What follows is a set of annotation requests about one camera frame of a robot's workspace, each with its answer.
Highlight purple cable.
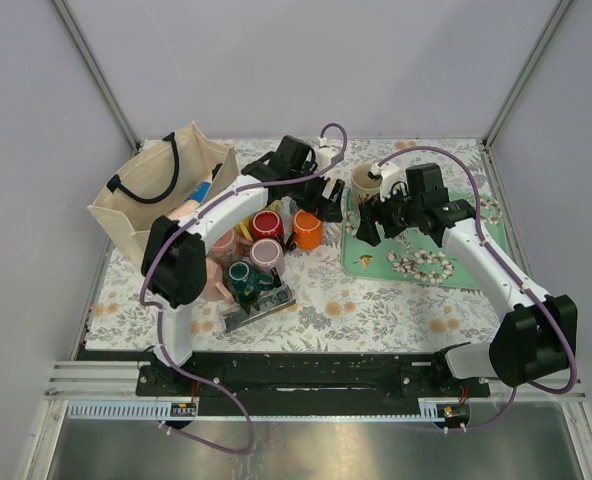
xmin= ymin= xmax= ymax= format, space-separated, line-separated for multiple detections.
xmin=375 ymin=145 xmax=578 ymax=432
xmin=139 ymin=122 xmax=350 ymax=455

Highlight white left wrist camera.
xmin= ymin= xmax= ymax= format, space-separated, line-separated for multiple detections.
xmin=314 ymin=144 xmax=344 ymax=173

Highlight beige floral mug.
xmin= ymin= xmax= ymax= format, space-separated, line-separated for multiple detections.
xmin=351 ymin=163 xmax=382 ymax=205

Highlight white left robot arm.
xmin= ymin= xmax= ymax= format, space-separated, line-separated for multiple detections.
xmin=139 ymin=135 xmax=348 ymax=395

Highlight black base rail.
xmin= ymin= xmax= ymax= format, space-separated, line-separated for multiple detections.
xmin=136 ymin=352 xmax=490 ymax=406

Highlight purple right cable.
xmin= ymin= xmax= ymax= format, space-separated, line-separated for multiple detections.
xmin=375 ymin=145 xmax=578 ymax=432

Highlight lavender mug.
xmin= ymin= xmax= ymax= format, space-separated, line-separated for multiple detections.
xmin=250 ymin=238 xmax=285 ymax=276

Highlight green floral tray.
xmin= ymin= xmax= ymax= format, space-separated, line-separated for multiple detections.
xmin=339 ymin=189 xmax=504 ymax=290

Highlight beige canvas tote bag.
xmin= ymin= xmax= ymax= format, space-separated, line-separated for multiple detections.
xmin=87 ymin=123 xmax=239 ymax=268

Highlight floral table mat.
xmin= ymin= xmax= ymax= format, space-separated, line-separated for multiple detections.
xmin=84 ymin=139 xmax=505 ymax=358

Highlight pink round mug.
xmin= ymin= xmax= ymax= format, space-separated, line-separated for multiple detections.
xmin=208 ymin=230 xmax=253 ymax=263

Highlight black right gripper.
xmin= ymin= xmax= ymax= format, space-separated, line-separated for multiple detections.
xmin=355 ymin=181 xmax=423 ymax=247

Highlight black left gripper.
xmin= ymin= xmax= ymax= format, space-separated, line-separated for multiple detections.
xmin=288 ymin=162 xmax=344 ymax=223

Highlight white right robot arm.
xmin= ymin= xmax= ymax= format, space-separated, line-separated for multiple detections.
xmin=356 ymin=163 xmax=578 ymax=396

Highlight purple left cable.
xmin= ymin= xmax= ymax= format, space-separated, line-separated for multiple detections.
xmin=139 ymin=122 xmax=350 ymax=455

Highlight white slotted cable duct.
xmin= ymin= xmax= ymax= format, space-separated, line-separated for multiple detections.
xmin=67 ymin=395 xmax=469 ymax=422

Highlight orange mug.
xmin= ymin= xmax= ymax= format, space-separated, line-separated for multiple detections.
xmin=291 ymin=210 xmax=323 ymax=251

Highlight pink octagonal mug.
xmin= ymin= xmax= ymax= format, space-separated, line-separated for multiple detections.
xmin=200 ymin=258 xmax=234 ymax=303

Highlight red mug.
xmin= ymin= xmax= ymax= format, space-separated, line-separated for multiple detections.
xmin=250 ymin=210 xmax=284 ymax=241

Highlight dark green mug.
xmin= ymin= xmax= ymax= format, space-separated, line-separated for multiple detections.
xmin=226 ymin=261 xmax=275 ymax=304

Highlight yellow mug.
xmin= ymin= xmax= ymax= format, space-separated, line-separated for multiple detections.
xmin=236 ymin=220 xmax=253 ymax=241

